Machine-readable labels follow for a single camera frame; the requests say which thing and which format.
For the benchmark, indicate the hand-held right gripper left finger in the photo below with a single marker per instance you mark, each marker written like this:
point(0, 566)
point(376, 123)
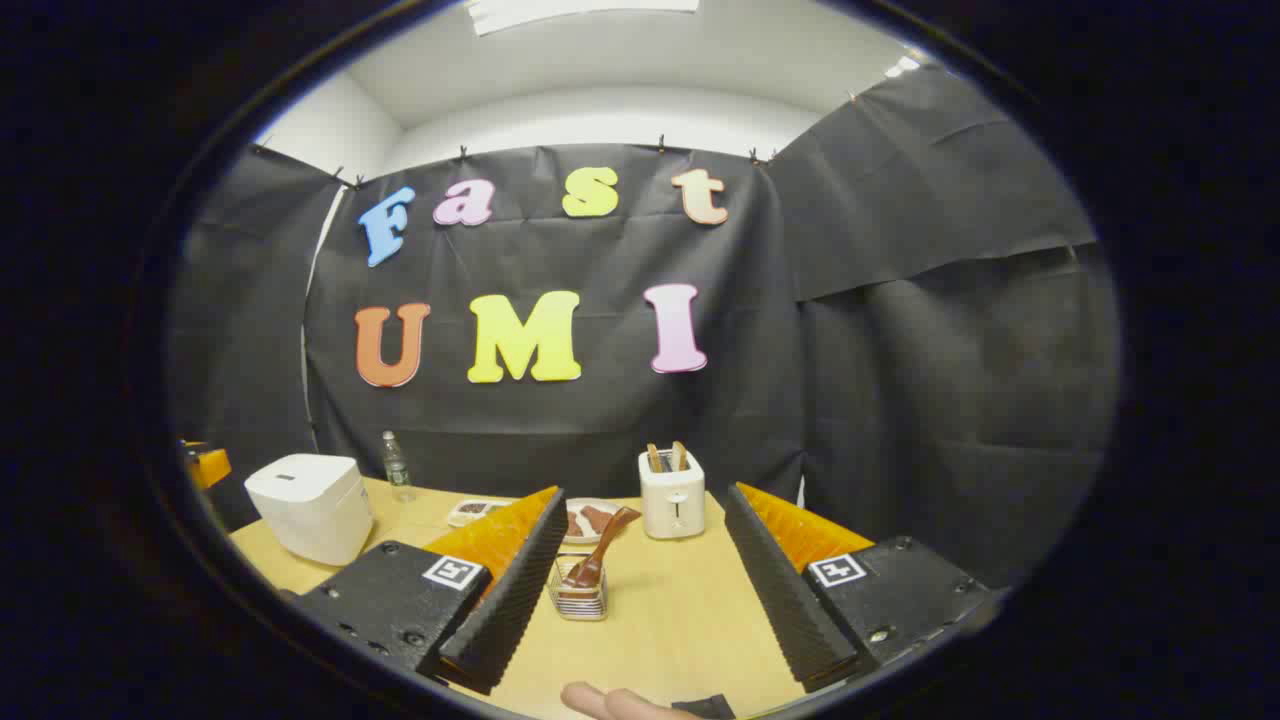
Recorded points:
point(510, 600)

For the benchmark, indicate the black backdrop cloth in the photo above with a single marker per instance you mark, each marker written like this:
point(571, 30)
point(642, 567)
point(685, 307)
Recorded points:
point(600, 430)

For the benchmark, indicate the white divided grain tray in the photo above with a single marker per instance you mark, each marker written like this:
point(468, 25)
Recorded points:
point(470, 511)

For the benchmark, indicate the wooden spoon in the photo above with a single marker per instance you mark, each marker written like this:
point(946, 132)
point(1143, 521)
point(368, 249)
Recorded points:
point(605, 545)

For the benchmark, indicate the white toaster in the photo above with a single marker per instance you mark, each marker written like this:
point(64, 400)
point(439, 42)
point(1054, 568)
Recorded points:
point(672, 505)

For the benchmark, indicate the clear plastic water bottle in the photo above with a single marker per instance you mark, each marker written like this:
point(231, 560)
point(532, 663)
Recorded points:
point(397, 470)

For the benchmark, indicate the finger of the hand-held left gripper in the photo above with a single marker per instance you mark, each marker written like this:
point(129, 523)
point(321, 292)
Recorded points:
point(208, 466)

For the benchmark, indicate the white plate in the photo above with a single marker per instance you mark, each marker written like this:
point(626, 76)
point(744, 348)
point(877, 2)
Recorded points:
point(583, 535)

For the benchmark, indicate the white rice cooker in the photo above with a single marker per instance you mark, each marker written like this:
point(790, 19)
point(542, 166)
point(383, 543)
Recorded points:
point(310, 505)

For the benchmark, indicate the small ceiling light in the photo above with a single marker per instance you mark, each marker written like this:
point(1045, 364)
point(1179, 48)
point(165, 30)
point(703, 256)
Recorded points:
point(903, 66)

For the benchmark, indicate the toast slice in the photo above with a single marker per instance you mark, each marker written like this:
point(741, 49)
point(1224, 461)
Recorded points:
point(654, 458)
point(680, 456)

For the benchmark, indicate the long ceiling light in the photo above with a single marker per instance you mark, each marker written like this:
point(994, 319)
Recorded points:
point(580, 10)

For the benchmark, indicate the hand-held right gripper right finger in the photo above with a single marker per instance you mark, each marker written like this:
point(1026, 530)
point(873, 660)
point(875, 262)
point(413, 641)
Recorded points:
point(780, 600)

